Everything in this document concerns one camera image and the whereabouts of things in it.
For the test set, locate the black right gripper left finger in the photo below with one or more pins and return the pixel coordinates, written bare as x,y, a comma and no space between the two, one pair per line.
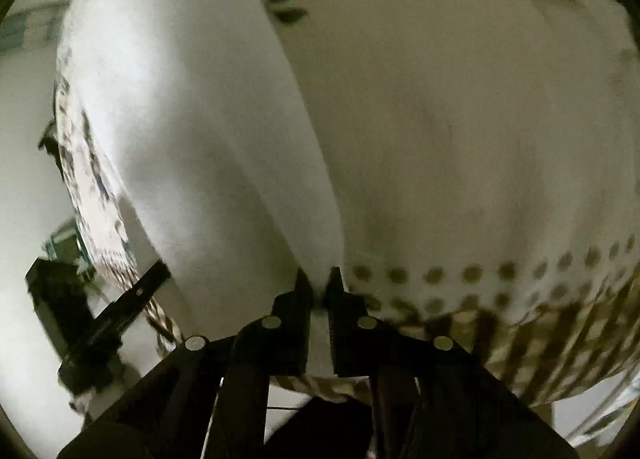
276,344

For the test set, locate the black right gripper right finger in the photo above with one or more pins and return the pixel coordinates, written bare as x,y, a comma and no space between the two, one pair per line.
363,346

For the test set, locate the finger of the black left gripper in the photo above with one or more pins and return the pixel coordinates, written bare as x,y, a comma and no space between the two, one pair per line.
117,316

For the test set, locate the white knitted garment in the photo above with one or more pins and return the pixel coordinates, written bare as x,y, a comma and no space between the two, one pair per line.
196,111

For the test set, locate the floral fleece blanket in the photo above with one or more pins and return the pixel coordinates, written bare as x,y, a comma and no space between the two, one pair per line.
484,158

